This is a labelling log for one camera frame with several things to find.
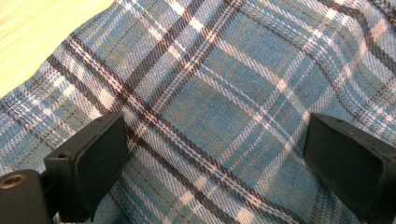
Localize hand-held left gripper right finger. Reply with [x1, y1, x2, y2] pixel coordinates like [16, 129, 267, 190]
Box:
[302, 112, 396, 224]

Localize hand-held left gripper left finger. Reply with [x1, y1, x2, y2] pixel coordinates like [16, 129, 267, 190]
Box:
[43, 111, 131, 224]

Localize teal plaid button shirt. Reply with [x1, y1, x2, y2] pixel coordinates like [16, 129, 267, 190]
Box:
[0, 0, 396, 224]

